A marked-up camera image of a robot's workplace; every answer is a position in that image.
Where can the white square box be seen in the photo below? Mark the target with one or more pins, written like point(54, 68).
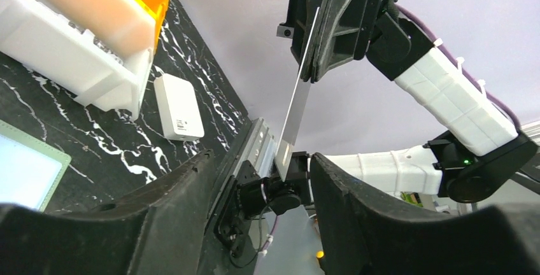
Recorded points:
point(178, 109)

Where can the grey credit card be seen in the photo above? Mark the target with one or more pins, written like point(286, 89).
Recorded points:
point(295, 109)

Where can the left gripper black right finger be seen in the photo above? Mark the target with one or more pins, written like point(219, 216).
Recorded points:
point(366, 231)

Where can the white plastic bin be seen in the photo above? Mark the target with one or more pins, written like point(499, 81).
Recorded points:
point(100, 50)

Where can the green card holder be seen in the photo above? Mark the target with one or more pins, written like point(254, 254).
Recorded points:
point(30, 169)

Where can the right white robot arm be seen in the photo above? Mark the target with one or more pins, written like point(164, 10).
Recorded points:
point(483, 145)

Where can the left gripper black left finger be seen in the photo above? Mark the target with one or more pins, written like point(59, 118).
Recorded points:
point(156, 229)

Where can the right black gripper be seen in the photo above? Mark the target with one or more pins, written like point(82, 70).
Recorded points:
point(326, 34)

